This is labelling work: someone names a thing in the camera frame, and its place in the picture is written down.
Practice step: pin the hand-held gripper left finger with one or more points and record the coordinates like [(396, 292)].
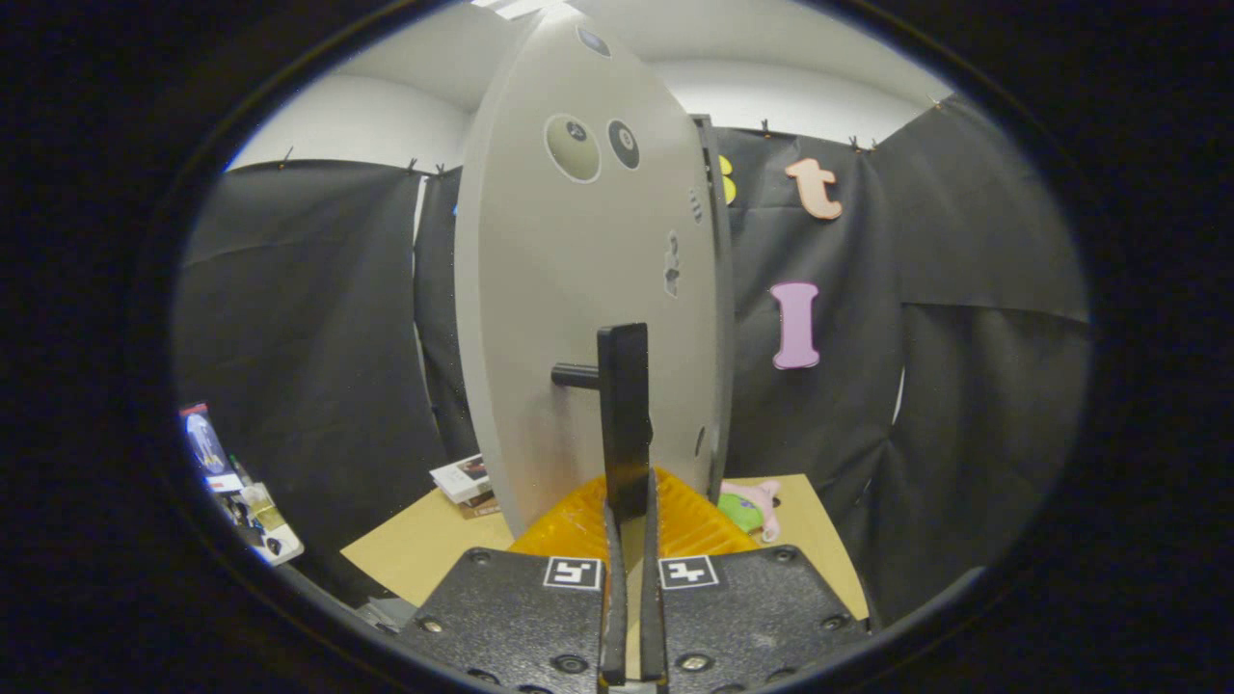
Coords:
[(614, 617)]

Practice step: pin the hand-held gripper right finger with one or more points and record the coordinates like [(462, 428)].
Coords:
[(651, 627)]

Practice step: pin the grey shoe cabinet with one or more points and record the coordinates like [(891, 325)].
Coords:
[(725, 337)]

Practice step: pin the grey shoe cabinet door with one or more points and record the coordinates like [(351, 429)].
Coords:
[(540, 289)]

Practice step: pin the green pink plush toy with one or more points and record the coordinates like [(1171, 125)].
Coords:
[(747, 506)]

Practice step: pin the white book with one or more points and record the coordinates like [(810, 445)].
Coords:
[(461, 477)]

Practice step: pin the white tray of small items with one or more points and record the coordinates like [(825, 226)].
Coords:
[(265, 525)]

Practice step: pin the blue printed card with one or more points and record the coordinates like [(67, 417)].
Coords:
[(207, 443)]

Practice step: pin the black backdrop cloth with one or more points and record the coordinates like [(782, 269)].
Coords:
[(289, 289)]

